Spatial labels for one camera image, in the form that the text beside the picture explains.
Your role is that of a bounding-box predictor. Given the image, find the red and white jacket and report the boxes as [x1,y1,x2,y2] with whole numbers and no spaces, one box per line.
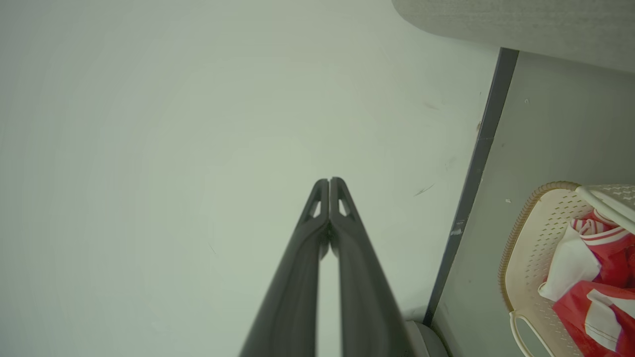
[552,281,635,357]

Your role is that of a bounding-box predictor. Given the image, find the cream perforated laundry basket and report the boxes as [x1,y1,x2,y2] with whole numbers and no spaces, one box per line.
[499,181,635,357]

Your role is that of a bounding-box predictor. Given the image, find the dark grey baseboard strip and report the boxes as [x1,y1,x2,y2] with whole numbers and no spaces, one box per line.
[423,47,519,328]

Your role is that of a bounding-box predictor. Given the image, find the grey fabric sofa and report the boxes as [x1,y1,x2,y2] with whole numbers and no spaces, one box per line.
[392,0,635,74]

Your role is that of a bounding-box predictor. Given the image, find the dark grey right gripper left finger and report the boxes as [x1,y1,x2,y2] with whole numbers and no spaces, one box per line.
[239,178,330,357]

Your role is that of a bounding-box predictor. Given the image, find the red white striped shirt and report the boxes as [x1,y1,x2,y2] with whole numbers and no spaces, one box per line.
[538,209,635,302]

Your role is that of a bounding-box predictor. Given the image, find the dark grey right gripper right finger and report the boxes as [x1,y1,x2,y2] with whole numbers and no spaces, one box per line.
[329,177,415,357]

